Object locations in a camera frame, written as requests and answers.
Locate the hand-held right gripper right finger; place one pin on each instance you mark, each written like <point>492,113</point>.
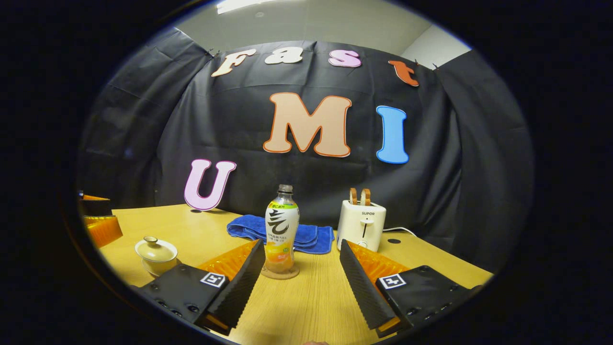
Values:
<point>364,287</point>

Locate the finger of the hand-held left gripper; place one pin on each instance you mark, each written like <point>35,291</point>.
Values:
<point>103,231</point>
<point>96,207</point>

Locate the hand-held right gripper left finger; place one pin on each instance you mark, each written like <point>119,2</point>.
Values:
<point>242,282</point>

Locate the round wooden coaster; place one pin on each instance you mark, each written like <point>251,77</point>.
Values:
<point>268,275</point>

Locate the clear water bottle white label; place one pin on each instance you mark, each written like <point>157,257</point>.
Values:
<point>281,225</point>

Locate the cream ceramic saucer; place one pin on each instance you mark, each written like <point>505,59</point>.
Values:
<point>148,272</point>

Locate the white toaster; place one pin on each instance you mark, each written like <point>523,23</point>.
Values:
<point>361,225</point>

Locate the folded blue towel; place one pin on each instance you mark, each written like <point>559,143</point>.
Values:
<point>311,237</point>

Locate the brown toast slice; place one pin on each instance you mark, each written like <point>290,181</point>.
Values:
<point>353,196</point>
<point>365,197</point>

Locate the black backdrop cloth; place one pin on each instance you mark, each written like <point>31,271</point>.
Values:
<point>311,177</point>

